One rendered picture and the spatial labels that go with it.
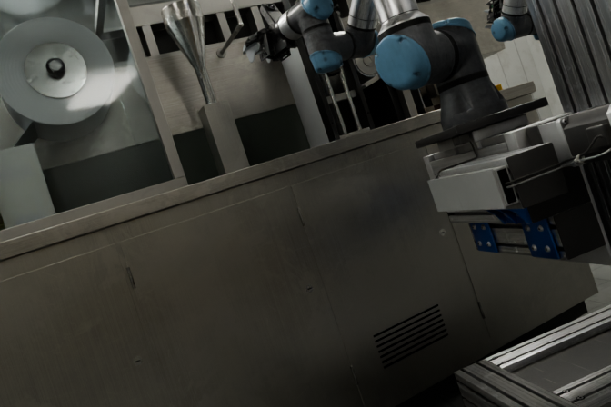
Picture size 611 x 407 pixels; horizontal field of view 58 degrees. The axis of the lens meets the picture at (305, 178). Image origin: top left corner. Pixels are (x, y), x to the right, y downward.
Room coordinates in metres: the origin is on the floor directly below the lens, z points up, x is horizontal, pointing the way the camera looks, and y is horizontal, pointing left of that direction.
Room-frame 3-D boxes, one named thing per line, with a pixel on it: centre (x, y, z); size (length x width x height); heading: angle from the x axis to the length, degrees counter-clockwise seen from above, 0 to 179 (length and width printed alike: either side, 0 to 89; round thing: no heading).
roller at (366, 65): (2.18, -0.32, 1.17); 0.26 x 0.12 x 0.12; 24
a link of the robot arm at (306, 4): (1.39, -0.15, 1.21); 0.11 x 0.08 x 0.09; 37
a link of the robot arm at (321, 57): (1.40, -0.16, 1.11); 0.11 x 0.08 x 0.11; 127
